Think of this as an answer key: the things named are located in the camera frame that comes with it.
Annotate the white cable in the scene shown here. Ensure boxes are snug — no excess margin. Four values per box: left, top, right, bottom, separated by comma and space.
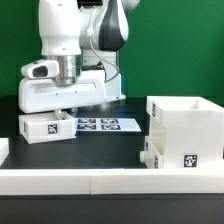
87, 13, 120, 84

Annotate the white front barrier rail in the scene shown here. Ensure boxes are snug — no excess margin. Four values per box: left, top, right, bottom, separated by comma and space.
0, 169, 224, 196

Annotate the white drawer tray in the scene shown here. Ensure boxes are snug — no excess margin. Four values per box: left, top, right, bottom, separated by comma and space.
140, 136, 164, 169
19, 112, 77, 144

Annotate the printed marker sheet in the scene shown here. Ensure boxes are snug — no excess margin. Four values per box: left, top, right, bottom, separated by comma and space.
76, 118, 141, 132

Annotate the white front drawer tray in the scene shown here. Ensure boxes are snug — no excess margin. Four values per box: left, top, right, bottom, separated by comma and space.
140, 136, 164, 169

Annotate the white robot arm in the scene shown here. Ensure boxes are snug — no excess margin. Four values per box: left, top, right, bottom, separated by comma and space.
19, 0, 140, 114

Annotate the white left barrier block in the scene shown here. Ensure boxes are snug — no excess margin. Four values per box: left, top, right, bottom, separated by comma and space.
0, 138, 9, 167

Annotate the white drawer cabinet box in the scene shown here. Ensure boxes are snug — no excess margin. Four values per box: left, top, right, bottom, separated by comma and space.
146, 96, 224, 169

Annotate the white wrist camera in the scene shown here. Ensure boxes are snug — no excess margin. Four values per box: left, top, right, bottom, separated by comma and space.
21, 59, 59, 79

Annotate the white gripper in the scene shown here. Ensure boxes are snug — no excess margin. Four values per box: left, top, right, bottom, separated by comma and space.
19, 70, 106, 120

